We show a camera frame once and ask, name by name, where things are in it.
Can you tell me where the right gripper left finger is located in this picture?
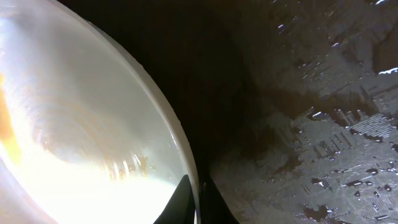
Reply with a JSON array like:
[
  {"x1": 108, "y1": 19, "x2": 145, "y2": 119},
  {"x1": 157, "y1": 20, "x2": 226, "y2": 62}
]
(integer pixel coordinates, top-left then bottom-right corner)
[{"x1": 154, "y1": 175, "x2": 195, "y2": 224}]

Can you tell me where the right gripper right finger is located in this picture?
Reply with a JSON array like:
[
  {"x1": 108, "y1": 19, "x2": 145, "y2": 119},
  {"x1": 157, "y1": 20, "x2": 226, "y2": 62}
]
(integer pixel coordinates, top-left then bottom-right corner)
[{"x1": 200, "y1": 179, "x2": 239, "y2": 224}]

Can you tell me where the light green plate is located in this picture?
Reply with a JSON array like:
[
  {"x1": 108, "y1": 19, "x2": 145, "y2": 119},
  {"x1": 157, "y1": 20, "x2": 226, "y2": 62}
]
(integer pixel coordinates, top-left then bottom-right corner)
[{"x1": 1, "y1": 1, "x2": 200, "y2": 223}]

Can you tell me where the large brown serving tray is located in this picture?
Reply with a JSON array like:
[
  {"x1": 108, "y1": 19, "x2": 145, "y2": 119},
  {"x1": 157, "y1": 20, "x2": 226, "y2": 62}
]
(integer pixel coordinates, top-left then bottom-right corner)
[{"x1": 65, "y1": 0, "x2": 397, "y2": 223}]

